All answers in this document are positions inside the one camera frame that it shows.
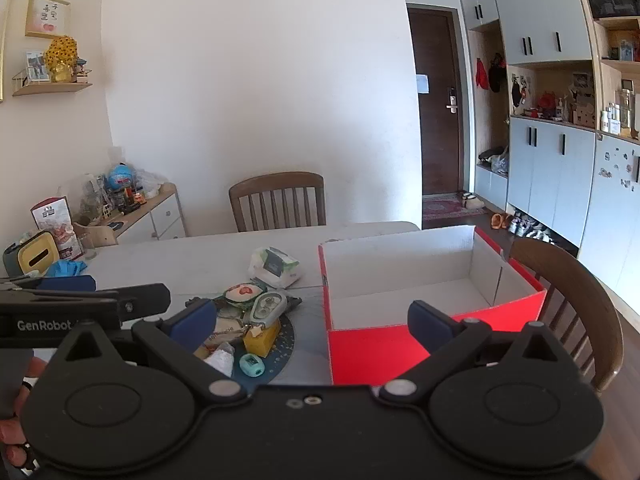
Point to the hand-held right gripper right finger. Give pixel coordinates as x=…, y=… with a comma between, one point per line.
x=429, y=322

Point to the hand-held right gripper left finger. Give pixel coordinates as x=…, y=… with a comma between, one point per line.
x=192, y=321

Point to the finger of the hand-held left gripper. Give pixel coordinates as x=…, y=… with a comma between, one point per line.
x=30, y=325
x=65, y=283

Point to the white packet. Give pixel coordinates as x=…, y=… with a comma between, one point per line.
x=220, y=360

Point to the round white plush red spot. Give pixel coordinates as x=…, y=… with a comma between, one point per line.
x=243, y=292

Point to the red cardboard box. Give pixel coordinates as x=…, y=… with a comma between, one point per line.
x=380, y=355

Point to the yellow rectangular toy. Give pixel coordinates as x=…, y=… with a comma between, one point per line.
x=262, y=339

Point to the small teal gadget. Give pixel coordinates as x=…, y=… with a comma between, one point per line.
x=251, y=365

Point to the light blue correction tape dispenser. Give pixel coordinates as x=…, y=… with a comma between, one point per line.
x=267, y=307

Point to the wet wipes pack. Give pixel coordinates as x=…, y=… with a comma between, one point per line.
x=275, y=266

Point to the person's left hand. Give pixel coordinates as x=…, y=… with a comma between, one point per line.
x=10, y=430

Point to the clear drinking glass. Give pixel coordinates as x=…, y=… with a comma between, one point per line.
x=89, y=249

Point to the yellow and green tissue box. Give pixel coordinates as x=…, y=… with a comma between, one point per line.
x=30, y=257

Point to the wooden animal figure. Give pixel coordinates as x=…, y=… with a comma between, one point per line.
x=97, y=235

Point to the red and white snack bag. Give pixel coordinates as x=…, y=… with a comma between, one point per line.
x=55, y=225

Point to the dark blue speckled placemat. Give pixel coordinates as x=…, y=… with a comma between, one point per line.
x=280, y=360

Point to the black patterned pouch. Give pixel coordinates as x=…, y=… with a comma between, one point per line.
x=294, y=303

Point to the white wooden sideboard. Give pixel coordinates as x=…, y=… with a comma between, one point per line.
x=160, y=215

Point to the patterned door rug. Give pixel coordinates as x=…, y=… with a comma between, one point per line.
x=445, y=208

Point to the blue globe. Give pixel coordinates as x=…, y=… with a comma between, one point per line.
x=121, y=176

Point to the orange shoes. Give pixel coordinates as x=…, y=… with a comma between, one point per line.
x=501, y=220

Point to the beige slippers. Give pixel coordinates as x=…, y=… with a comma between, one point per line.
x=471, y=201

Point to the clear plastic bag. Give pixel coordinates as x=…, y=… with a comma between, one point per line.
x=150, y=182

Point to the row of shoes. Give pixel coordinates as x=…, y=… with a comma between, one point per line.
x=532, y=229

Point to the wooden slat-back chair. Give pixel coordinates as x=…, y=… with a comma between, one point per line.
x=277, y=200
x=585, y=300

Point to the brown entrance door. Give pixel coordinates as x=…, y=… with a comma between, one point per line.
x=437, y=150

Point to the bag in cabinet niche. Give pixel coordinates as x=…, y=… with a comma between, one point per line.
x=495, y=161

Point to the standing photo card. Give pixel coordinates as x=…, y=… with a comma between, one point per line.
x=36, y=66

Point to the golden flower ornament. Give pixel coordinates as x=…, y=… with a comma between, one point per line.
x=61, y=57

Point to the white paper notice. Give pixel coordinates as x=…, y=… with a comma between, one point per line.
x=422, y=83

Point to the black hanging bag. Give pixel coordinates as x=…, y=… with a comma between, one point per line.
x=496, y=75

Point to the framed calligraphy picture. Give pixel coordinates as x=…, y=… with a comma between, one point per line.
x=47, y=16

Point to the grey wooden wall cabinet unit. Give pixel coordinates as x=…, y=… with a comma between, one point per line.
x=550, y=170

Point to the wooden wall shelf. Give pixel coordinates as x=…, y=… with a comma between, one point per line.
x=50, y=87

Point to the gold picture frame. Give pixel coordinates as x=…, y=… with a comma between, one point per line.
x=4, y=45

